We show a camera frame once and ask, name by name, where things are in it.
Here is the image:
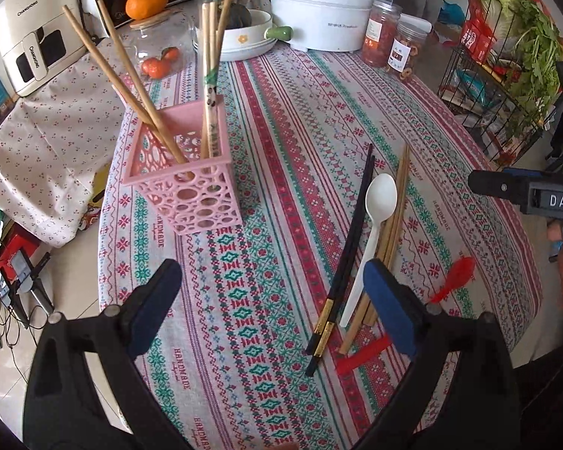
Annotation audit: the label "black chopstick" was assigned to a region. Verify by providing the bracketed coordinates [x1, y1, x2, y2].
[305, 144, 374, 356]
[305, 145, 374, 377]

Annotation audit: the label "pink perforated utensil basket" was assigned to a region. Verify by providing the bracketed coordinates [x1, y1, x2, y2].
[122, 96, 242, 235]

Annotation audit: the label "light wooden chopstick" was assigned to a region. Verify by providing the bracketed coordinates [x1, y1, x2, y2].
[198, 0, 232, 156]

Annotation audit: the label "disposable chopsticks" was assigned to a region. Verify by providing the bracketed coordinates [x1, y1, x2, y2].
[199, 0, 218, 159]

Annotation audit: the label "red plastic spoon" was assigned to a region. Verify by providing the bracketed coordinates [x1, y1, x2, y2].
[336, 257, 476, 375]

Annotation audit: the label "patterned red green tablecloth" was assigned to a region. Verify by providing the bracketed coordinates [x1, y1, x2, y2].
[98, 44, 542, 449]

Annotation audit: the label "white plastic spoon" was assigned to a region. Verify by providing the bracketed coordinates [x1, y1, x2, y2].
[339, 173, 397, 328]

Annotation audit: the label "green leafy vegetables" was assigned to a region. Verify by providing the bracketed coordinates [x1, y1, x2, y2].
[499, 0, 563, 138]

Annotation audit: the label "white floral cloth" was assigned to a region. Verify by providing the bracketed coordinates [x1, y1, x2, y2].
[0, 54, 134, 248]

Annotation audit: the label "wooden chopstick in basket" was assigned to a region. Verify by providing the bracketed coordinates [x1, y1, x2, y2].
[62, 5, 156, 135]
[97, 0, 188, 164]

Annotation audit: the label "dried slices jar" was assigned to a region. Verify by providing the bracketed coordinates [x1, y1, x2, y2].
[386, 14, 432, 81]

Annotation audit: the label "small red fruit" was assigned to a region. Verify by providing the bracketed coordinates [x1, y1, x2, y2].
[141, 57, 172, 79]
[161, 47, 181, 63]

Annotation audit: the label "red dried fruit jar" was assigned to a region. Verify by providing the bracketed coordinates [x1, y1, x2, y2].
[361, 0, 402, 67]

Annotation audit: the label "clear glass jar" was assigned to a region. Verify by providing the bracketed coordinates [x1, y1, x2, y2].
[127, 9, 195, 81]

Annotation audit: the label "white oval baking dish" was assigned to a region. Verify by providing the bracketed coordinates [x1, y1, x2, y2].
[220, 9, 293, 62]

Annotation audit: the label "white electric cooking pot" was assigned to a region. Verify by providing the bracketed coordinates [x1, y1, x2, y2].
[270, 0, 374, 52]

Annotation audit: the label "white air fryer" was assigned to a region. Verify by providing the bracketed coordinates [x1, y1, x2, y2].
[0, 0, 85, 96]

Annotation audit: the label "dark green squash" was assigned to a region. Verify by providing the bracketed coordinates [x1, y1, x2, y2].
[226, 3, 252, 30]

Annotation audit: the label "orange mandarin fruit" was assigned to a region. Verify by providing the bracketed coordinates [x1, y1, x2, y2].
[125, 0, 169, 20]

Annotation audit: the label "black wire rack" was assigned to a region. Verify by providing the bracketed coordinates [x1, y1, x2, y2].
[437, 0, 561, 169]

